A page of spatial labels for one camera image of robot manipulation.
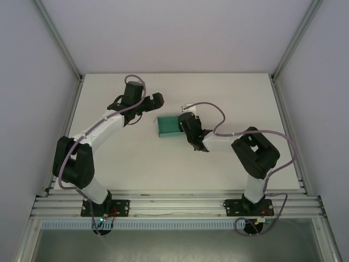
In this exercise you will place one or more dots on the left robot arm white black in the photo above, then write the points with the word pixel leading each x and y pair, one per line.
pixel 98 131

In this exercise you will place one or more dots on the teal paper box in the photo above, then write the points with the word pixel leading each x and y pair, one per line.
pixel 169 124

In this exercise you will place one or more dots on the aluminium mounting rail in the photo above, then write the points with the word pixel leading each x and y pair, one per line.
pixel 177 204

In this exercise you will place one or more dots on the grey metal sheet panel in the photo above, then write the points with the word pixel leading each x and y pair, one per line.
pixel 177 245

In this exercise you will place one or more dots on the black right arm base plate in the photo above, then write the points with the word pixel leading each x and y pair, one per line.
pixel 234 207

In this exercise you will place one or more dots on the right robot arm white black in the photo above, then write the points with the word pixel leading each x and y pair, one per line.
pixel 221 143

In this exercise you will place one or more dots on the aluminium table side rail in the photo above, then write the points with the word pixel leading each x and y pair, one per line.
pixel 289 136
pixel 69 114

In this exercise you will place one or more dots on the aluminium frame post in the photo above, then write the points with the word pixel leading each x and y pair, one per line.
pixel 297 41
pixel 58 41

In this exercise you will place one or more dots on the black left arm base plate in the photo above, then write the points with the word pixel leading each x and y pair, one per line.
pixel 121 207

